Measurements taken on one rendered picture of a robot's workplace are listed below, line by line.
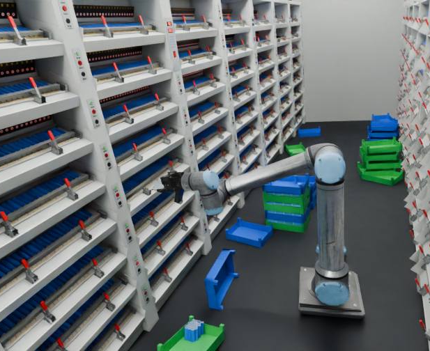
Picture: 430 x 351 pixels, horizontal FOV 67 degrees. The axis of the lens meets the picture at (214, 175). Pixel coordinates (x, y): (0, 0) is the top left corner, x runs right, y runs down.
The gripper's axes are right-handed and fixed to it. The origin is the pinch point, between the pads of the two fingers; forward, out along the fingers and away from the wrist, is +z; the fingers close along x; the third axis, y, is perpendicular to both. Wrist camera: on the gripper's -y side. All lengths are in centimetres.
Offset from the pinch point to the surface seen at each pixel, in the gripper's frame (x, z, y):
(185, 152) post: -42.6, 4.9, 5.6
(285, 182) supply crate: -105, -34, -47
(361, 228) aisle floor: -101, -83, -87
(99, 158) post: 26.8, -0.1, 27.4
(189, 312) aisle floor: 8, 0, -75
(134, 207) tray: 13.4, 4.8, -3.5
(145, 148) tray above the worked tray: -11.9, 7.8, 19.2
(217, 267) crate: -11, -15, -57
